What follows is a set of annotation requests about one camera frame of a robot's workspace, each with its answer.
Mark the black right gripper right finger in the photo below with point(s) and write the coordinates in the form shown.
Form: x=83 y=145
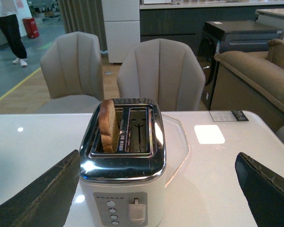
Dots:
x=263 y=190

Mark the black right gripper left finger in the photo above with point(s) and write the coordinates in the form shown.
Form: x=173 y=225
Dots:
x=47 y=200

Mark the slice of brown bread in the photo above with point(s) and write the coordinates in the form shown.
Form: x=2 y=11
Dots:
x=108 y=126

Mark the white chrome two-slot toaster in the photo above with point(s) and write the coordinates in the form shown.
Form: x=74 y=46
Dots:
x=125 y=188

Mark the laminated label card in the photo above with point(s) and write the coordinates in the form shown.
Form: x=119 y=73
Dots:
x=228 y=116

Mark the clear acrylic mat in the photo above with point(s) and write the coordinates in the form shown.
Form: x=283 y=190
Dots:
x=177 y=147

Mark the brown sofa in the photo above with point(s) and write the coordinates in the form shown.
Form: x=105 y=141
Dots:
x=252 y=81

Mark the beige chair left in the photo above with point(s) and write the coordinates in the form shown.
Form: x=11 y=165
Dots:
x=72 y=69

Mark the beige chair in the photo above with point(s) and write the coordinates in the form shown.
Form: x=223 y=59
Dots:
x=72 y=69
x=164 y=71

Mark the beige chair right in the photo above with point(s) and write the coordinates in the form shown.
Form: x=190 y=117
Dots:
x=164 y=71

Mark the black washing machine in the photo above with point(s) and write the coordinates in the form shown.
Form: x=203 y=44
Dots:
x=223 y=36

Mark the red fire extinguisher box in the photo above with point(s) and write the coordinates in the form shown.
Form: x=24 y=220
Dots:
x=30 y=27

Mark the beige slatted curtain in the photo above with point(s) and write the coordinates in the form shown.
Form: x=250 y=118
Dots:
x=84 y=16

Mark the dark grey kitchen counter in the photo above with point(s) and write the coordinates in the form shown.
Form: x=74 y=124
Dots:
x=184 y=22

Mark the person in black trousers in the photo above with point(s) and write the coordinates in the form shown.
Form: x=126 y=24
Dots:
x=10 y=28

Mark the white pillar cabinet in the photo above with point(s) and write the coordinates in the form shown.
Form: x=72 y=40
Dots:
x=122 y=27

